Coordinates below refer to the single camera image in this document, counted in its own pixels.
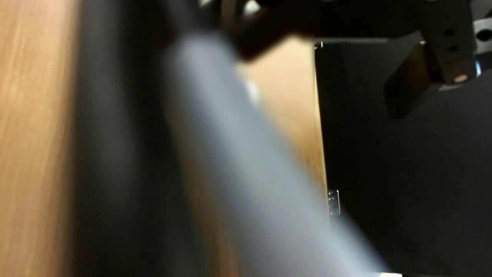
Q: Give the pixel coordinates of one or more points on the wooden cabinet door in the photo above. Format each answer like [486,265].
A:
[31,155]

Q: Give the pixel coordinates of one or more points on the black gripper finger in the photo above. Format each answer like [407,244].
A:
[447,47]

